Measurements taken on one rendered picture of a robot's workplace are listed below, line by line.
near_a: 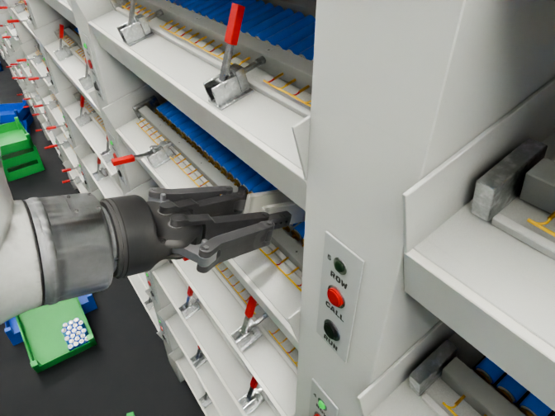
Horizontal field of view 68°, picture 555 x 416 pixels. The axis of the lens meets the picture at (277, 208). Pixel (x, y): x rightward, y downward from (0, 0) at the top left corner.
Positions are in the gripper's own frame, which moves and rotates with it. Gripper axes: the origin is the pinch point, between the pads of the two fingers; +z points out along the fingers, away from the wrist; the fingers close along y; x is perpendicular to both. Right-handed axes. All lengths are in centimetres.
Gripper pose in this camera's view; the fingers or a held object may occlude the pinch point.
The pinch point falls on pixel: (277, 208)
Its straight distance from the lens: 50.2
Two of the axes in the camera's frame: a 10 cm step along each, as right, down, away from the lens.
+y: -5.9, -4.8, 6.4
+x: -2.0, 8.6, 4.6
